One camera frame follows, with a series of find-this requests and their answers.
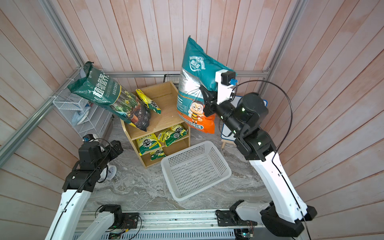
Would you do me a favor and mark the dark green large fertilizer bag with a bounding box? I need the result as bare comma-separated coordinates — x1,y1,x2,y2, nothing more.
68,62,151,132

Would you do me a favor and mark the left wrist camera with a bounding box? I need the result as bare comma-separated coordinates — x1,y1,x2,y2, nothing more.
83,134,95,143

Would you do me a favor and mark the white wire rack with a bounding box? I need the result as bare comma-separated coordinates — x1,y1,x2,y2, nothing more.
52,68,114,140

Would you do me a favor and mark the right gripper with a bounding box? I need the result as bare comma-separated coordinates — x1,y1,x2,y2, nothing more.
204,87,247,143

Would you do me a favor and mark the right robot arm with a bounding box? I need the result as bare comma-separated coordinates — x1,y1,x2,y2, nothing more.
200,86,317,238

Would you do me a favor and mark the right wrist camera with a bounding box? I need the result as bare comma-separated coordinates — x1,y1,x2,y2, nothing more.
215,69,238,105

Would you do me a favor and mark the white plastic basket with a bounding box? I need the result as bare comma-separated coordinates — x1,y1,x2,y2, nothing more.
161,141,232,202

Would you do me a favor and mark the small green bag bottom shelf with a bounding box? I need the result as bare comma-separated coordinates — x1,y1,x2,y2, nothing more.
150,149,166,161

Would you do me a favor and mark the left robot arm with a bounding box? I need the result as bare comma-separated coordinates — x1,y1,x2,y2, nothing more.
46,135,143,240

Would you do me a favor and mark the teal orange fertilizer bag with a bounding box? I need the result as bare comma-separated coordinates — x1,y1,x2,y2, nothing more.
177,37,233,134

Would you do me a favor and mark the wooden shelf cabinet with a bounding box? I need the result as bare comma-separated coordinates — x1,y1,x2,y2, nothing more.
121,82,191,168

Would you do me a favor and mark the yellow green small bag top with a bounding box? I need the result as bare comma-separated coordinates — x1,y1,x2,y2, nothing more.
136,89,162,115

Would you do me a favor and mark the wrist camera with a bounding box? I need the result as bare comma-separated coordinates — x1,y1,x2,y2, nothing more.
83,134,95,143
215,69,238,105

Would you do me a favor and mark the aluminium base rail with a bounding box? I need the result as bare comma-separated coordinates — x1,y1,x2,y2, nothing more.
82,201,272,239

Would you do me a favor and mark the white board blue frame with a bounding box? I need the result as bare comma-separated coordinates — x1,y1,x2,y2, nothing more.
218,93,269,141

